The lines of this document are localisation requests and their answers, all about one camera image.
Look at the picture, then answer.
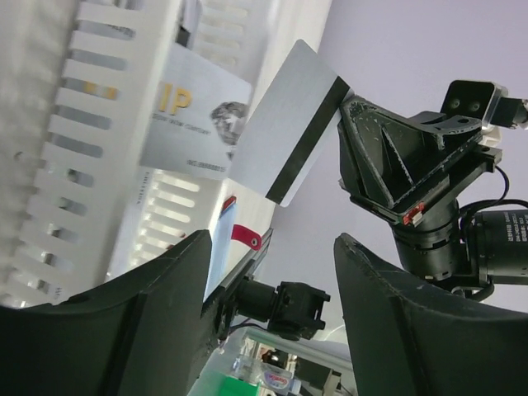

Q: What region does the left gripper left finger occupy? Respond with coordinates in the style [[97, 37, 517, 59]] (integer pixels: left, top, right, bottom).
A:
[[1, 230, 211, 395]]

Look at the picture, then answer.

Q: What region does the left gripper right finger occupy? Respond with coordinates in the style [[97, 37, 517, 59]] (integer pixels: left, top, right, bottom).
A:
[[333, 233, 527, 395]]

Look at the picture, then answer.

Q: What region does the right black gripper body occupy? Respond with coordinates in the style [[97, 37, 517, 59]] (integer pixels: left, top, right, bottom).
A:
[[338, 96, 502, 281]]

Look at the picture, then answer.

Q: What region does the white plastic basket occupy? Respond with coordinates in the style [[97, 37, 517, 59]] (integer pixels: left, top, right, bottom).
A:
[[0, 0, 335, 309]]

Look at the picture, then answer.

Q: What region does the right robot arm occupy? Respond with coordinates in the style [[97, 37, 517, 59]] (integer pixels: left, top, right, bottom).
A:
[[338, 93, 527, 301]]

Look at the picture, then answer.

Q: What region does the plastic water bottle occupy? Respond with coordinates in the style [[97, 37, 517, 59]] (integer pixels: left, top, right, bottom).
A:
[[232, 356, 301, 395]]

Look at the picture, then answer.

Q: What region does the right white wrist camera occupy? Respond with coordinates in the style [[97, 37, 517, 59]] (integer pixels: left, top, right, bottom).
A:
[[441, 80, 527, 147]]

